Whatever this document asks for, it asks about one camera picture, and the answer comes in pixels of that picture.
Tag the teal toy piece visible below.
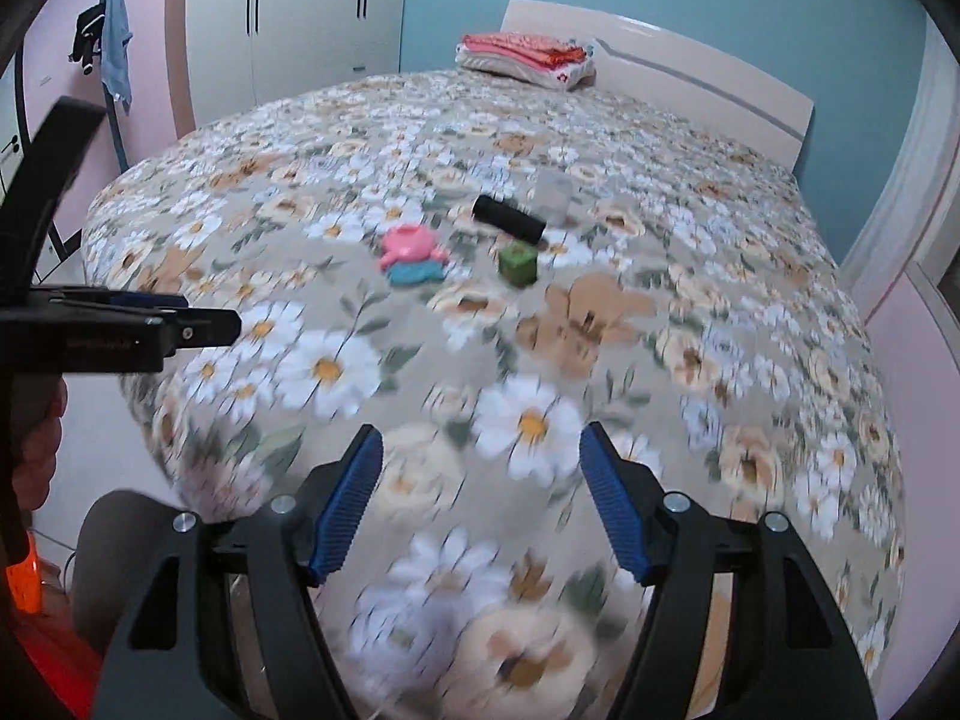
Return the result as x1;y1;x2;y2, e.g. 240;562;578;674
386;260;444;288

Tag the dark green cube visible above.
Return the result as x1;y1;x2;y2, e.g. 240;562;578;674
496;242;539;289

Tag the black foam cylinder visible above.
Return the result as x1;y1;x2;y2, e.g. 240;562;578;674
472;195;547;247

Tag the clear round pencil sharpener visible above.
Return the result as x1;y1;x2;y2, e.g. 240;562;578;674
532;169;574;227

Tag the person's left hand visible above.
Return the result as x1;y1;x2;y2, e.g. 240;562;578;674
11;379;68;512

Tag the black metal rack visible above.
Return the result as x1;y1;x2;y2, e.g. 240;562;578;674
2;47;68;286

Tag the black coat rack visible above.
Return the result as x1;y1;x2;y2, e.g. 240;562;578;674
101;83;130;172

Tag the black hanging garment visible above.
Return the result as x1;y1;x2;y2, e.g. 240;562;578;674
68;4;106;75

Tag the blue hanging towel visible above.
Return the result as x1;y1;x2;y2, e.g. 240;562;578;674
101;0;133;112

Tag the floral bed cover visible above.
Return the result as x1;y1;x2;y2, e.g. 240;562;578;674
83;71;903;718

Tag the white wardrobe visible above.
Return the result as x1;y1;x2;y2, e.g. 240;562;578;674
164;0;405;135

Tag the folded red blanket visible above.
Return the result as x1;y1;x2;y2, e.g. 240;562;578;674
460;31;587;70

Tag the cream bed headboard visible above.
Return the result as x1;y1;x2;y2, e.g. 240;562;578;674
501;0;814;169

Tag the white curtain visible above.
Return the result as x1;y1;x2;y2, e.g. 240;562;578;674
841;21;958;319

